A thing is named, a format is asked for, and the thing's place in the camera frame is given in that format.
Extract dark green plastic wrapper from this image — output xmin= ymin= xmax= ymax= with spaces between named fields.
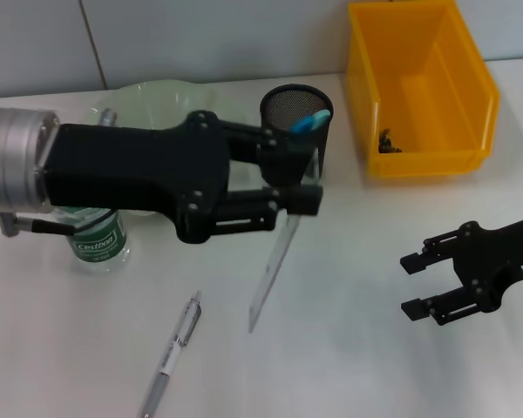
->
xmin=377 ymin=128 xmax=404 ymax=154

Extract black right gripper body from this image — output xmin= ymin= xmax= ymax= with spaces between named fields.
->
xmin=452 ymin=212 xmax=523 ymax=314

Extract clear water bottle green label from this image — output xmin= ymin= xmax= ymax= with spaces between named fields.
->
xmin=54 ymin=206 xmax=131 ymax=274

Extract blue scissors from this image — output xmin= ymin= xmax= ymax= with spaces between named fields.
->
xmin=289 ymin=109 xmax=332 ymax=136

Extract black mesh pen holder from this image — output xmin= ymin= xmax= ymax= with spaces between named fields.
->
xmin=259 ymin=83 xmax=335 ymax=182

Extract yellow plastic bin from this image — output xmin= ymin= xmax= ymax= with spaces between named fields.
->
xmin=347 ymin=0 xmax=501 ymax=179

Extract clear plastic ruler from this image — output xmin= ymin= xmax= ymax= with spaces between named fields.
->
xmin=248 ymin=147 xmax=323 ymax=334

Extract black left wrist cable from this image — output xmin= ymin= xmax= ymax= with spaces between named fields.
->
xmin=0 ymin=212 xmax=78 ymax=239

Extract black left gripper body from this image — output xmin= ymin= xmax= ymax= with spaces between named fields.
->
xmin=42 ymin=111 xmax=233 ymax=245

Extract pale green wavy fruit plate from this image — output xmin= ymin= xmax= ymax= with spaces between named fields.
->
xmin=85 ymin=78 xmax=255 ymax=219

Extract grey white pen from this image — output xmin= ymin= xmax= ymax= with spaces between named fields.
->
xmin=137 ymin=290 xmax=202 ymax=418

